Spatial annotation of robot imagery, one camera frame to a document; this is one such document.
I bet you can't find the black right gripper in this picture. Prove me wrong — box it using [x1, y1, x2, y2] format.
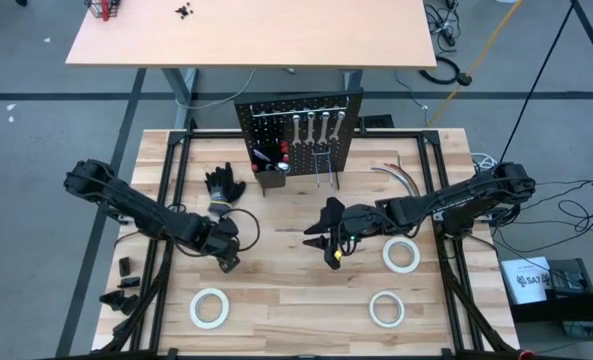
[302, 196, 380, 252]

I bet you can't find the white masking tape roll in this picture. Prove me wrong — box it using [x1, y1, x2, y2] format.
[368, 290, 406, 329]
[381, 236, 422, 275]
[189, 287, 231, 330]

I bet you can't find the grey black work glove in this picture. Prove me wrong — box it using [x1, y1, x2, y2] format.
[204, 162, 248, 217]

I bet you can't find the black plastic tool cup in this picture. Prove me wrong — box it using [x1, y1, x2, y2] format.
[251, 144, 290, 190]

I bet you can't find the black metal pegboard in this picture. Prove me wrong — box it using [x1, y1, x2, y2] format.
[233, 89, 365, 197]

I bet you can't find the white printed manual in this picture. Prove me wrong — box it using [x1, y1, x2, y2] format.
[499, 256, 553, 305]

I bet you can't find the light wood desk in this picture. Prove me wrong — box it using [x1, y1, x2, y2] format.
[65, 0, 438, 130]

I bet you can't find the black electronic device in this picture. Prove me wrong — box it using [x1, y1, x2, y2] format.
[548, 258, 590, 297]

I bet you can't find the black side cart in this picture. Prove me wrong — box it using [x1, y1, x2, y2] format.
[505, 257, 593, 346]

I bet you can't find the multicolour wire harness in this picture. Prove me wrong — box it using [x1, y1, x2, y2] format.
[369, 154, 423, 200]

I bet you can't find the black aluminium table frame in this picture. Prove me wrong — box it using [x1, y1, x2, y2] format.
[93, 119, 522, 360]

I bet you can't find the metal wire tool rail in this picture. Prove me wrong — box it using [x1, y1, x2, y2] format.
[249, 106, 350, 119]

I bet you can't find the white floor cable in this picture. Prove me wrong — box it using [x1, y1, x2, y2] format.
[175, 68, 258, 111]

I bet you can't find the white cable bundle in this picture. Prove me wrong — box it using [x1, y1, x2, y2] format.
[470, 152, 500, 174]

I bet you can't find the black coiled floor cable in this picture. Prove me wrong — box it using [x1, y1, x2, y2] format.
[418, 54, 473, 88]

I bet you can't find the black floor cable bundle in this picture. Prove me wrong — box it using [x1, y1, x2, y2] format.
[423, 0, 463, 52]

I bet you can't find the black floor cable tangle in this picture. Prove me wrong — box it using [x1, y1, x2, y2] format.
[495, 177, 593, 254]

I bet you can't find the black wire basket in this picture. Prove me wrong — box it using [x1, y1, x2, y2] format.
[84, 0, 122, 19]

